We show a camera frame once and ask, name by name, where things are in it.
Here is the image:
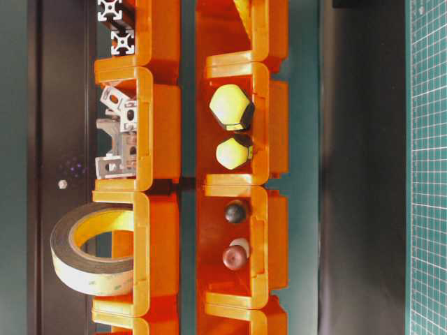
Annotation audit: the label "black rack stand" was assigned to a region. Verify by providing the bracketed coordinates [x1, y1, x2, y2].
[27, 1, 96, 334]

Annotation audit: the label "small yellow-black screwdriver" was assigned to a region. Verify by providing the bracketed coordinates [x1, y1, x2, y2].
[216, 134, 254, 170]

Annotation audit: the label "lower orange bin, screwdrivers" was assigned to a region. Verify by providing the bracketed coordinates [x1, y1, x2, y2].
[196, 62, 289, 186]

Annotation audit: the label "large yellow-black screwdriver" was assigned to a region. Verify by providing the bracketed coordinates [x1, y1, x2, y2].
[209, 84, 255, 131]

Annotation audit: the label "upper orange bin, brackets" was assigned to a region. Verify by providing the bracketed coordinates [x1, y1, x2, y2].
[95, 67, 182, 191]

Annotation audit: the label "upper orange bin, tape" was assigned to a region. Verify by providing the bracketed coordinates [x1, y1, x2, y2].
[92, 191, 179, 317]

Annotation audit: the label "lower orange bin, yellow tool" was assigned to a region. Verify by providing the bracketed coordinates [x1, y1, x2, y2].
[196, 1, 288, 73]

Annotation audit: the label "upper orange bin, profiles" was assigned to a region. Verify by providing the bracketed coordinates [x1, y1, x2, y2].
[94, 1, 181, 84]

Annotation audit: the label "aluminium profile lower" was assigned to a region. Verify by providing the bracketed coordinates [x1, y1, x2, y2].
[110, 29, 135, 56]

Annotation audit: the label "aluminium profile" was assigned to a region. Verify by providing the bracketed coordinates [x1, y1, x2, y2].
[97, 0, 135, 31]
[110, 29, 135, 56]

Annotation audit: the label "yellow utility knife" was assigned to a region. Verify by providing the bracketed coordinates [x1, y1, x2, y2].
[233, 0, 252, 40]

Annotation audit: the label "double-sided tape roll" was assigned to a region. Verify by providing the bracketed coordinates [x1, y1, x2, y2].
[50, 202, 134, 297]

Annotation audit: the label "aluminium profile upper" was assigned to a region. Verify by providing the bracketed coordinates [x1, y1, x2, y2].
[97, 0, 135, 31]

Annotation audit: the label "green cutting mat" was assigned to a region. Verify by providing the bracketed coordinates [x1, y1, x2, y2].
[406, 1, 446, 334]

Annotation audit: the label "black round handle tool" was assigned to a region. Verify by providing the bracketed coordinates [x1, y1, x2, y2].
[225, 200, 249, 224]

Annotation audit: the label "lower orange bin, small handles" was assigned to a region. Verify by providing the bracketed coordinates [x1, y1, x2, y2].
[196, 186, 288, 309]

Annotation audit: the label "red-brown and white handle tool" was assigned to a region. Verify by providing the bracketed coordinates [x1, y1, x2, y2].
[222, 238, 250, 271]

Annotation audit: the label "large grey corner bracket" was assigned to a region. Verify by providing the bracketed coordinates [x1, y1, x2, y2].
[96, 119, 137, 157]

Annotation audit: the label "silver corner bracket middle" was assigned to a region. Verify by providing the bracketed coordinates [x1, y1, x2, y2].
[119, 100, 138, 132]

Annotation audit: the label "silver corner bracket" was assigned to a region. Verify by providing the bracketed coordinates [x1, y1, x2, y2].
[119, 100, 138, 132]
[95, 156, 136, 179]
[100, 86, 130, 114]

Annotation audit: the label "silver corner bracket front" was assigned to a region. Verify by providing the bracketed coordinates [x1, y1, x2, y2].
[95, 156, 136, 179]

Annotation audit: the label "silver corner bracket top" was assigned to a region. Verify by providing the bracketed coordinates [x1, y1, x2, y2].
[100, 86, 130, 114]

